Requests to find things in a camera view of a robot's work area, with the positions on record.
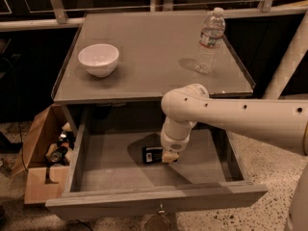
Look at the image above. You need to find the metal railing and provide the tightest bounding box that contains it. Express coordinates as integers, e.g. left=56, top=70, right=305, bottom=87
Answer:
left=0, top=0, right=308, bottom=33

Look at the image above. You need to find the open grey top drawer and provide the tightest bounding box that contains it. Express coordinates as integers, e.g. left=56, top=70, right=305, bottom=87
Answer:
left=45, top=115, right=269, bottom=221

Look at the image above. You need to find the cardboard box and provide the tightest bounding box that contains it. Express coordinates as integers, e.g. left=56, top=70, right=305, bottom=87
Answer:
left=11, top=105, right=69, bottom=205

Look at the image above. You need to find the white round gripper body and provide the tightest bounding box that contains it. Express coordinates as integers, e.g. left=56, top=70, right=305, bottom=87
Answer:
left=161, top=116, right=196, bottom=153

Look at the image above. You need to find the clear plastic water bottle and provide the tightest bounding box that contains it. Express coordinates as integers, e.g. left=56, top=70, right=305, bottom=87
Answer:
left=195, top=8, right=225, bottom=74

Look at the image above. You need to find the dark can in box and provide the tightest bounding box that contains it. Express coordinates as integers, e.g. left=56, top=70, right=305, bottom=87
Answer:
left=48, top=146, right=68, bottom=163

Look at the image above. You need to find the white ceramic bowl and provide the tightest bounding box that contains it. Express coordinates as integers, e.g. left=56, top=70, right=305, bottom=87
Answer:
left=78, top=43, right=119, bottom=77

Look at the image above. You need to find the metal drawer pull handle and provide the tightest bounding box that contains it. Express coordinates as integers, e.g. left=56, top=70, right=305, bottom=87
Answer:
left=156, top=203, right=167, bottom=216

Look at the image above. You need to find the black rxbar chocolate bar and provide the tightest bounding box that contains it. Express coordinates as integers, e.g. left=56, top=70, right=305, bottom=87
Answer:
left=142, top=146, right=163, bottom=164

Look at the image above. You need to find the grey cabinet with counter top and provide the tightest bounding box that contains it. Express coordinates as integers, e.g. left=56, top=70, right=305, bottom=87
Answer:
left=52, top=11, right=255, bottom=127

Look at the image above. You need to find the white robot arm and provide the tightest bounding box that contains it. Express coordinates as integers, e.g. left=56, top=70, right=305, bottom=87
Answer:
left=162, top=14, right=308, bottom=153

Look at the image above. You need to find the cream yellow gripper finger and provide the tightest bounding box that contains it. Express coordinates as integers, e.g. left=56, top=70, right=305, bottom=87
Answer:
left=162, top=150, right=179, bottom=164

